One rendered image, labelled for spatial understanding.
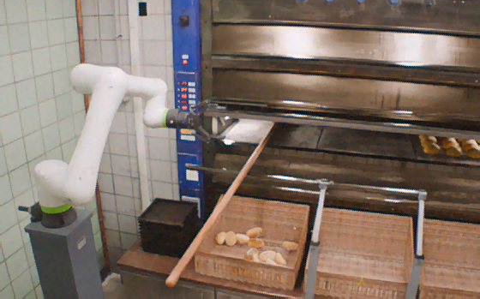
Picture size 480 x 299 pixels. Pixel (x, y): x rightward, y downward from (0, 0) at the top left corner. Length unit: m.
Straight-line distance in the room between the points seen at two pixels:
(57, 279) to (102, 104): 0.76
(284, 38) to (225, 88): 0.45
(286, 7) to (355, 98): 0.61
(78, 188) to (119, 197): 1.54
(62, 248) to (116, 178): 1.34
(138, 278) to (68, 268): 0.85
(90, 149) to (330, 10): 1.41
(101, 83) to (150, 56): 1.07
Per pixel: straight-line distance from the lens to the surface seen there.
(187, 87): 2.52
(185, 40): 2.48
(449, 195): 2.58
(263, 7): 2.37
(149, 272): 2.51
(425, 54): 2.33
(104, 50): 2.79
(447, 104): 2.40
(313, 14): 2.33
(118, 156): 2.94
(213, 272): 2.40
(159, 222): 2.48
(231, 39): 2.42
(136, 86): 1.90
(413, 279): 2.11
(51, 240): 1.78
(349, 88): 2.36
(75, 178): 1.56
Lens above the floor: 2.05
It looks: 19 degrees down
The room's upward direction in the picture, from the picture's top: straight up
